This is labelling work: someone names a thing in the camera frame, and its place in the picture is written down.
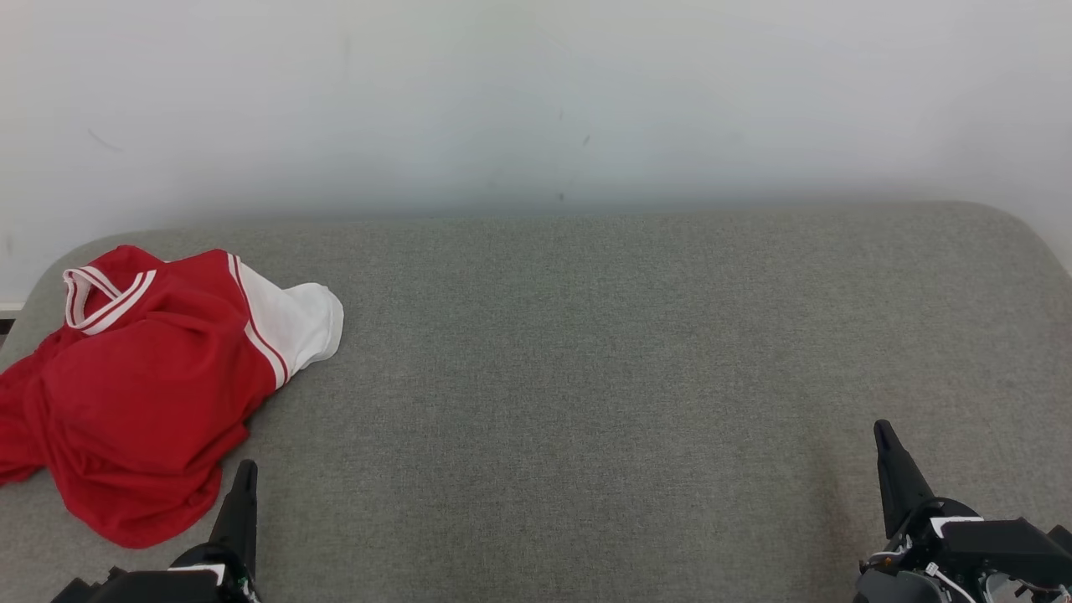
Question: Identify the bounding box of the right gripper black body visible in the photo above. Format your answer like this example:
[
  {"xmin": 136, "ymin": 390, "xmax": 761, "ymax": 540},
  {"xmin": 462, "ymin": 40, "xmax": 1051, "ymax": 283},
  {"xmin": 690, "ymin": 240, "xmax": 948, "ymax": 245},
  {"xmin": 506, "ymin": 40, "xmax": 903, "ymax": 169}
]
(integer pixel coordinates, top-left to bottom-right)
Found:
[{"xmin": 853, "ymin": 497, "xmax": 1008, "ymax": 603}]

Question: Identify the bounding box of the grey fabric sofa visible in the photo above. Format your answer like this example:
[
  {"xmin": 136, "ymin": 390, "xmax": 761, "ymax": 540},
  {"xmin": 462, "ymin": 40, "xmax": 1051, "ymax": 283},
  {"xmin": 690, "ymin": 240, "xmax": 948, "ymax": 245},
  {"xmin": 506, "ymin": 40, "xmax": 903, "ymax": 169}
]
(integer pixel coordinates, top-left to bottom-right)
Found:
[{"xmin": 0, "ymin": 201, "xmax": 1072, "ymax": 603}]

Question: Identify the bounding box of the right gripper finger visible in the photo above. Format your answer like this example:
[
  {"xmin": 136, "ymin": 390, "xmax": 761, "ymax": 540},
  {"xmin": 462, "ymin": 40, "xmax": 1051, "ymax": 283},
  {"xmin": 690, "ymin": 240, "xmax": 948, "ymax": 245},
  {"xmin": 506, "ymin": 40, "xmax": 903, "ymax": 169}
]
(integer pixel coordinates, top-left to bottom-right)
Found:
[{"xmin": 874, "ymin": 419, "xmax": 935, "ymax": 541}]

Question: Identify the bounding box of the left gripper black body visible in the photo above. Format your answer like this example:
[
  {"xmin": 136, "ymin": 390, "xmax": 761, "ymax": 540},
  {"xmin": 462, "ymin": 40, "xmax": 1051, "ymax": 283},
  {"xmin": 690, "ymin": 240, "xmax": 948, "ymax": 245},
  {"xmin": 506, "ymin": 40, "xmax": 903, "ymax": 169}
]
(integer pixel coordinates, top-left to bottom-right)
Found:
[{"xmin": 50, "ymin": 544, "xmax": 261, "ymax": 603}]

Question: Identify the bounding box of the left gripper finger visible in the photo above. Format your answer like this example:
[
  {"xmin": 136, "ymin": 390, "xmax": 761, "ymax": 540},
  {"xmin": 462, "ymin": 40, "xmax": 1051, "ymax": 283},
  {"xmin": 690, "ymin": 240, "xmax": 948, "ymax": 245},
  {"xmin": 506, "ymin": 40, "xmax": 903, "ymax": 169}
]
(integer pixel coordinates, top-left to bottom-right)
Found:
[{"xmin": 209, "ymin": 459, "xmax": 259, "ymax": 580}]

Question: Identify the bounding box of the red jersey white trim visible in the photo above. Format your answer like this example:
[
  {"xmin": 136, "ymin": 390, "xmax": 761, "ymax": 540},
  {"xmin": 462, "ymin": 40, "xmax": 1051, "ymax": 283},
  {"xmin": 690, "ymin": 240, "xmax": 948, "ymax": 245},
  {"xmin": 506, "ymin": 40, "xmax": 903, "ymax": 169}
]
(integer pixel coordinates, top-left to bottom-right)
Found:
[{"xmin": 0, "ymin": 245, "xmax": 345, "ymax": 550}]

